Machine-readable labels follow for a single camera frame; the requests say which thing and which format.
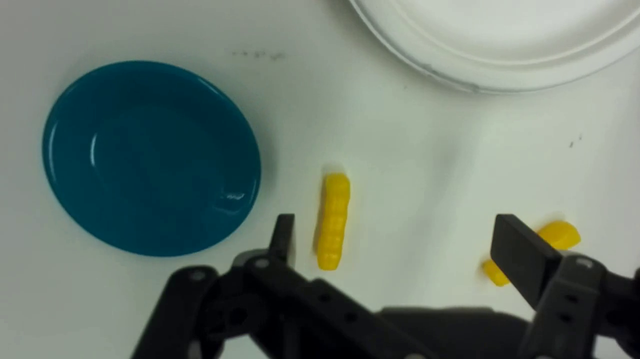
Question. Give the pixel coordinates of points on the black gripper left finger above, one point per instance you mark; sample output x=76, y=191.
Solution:
x=282, y=237

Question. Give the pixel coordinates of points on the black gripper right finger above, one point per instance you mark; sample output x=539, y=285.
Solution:
x=525, y=257

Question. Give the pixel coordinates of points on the yellow plush fry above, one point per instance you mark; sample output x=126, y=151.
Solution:
x=333, y=219
x=558, y=233

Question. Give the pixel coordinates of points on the teal blue plate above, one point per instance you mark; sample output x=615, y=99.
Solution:
x=150, y=157

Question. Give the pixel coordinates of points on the white paper plate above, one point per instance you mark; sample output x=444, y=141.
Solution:
x=505, y=43

